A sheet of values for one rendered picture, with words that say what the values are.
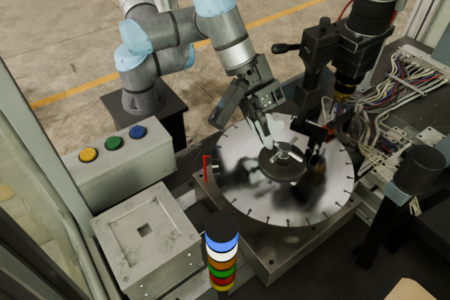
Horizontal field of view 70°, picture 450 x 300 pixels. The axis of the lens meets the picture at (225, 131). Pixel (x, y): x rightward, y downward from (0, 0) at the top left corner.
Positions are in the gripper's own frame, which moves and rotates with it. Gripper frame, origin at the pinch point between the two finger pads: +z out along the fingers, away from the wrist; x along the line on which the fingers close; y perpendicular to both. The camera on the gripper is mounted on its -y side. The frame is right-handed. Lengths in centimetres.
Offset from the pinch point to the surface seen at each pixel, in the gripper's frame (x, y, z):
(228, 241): -29.2, -20.4, -7.9
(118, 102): 64, -24, -14
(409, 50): 39, 90, 21
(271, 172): -3.4, -2.6, 4.6
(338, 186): -10.8, 7.7, 12.4
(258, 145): 4.9, -0.1, 1.5
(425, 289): -21, 14, 44
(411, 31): 52, 108, 20
